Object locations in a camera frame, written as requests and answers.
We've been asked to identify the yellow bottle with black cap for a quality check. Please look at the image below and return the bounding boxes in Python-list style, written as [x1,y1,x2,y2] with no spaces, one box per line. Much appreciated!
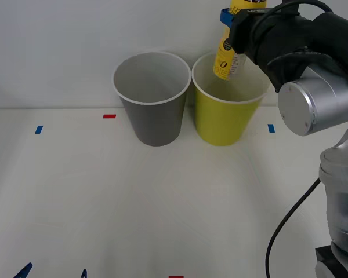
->
[212,0,268,82]

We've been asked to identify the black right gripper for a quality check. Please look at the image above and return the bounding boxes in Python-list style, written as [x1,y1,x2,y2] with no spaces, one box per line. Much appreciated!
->
[220,8,273,57]

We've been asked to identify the grey plastic bin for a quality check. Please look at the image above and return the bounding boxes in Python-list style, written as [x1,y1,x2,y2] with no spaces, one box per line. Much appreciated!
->
[111,51,191,147]

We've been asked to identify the yellow-green plastic bin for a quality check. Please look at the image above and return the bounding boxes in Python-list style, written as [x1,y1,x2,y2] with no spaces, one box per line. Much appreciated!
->
[191,51,273,147]

